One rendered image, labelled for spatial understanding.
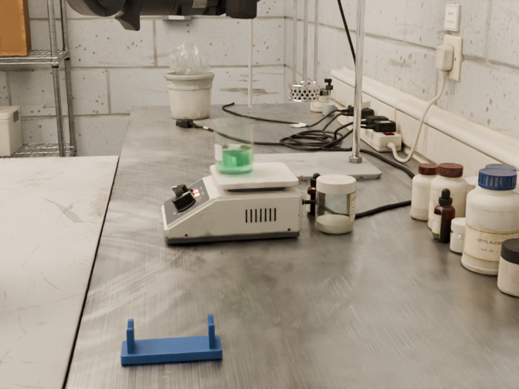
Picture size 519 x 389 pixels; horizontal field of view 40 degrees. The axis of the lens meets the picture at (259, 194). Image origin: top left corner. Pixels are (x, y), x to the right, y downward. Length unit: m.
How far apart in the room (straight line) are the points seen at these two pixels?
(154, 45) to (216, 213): 2.46
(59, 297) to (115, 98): 2.62
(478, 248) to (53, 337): 0.53
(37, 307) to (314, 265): 0.36
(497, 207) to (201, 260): 0.39
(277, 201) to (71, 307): 0.34
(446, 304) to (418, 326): 0.07
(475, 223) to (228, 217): 0.34
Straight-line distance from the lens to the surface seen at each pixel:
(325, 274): 0.93
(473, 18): 1.43
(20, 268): 1.00
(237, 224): 1.03
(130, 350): 0.73
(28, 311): 0.87
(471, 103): 1.42
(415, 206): 1.16
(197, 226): 1.02
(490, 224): 0.94
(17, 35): 3.13
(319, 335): 0.78
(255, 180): 1.03
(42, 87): 3.49
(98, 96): 3.47
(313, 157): 1.52
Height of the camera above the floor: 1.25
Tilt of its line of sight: 16 degrees down
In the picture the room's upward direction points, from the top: straight up
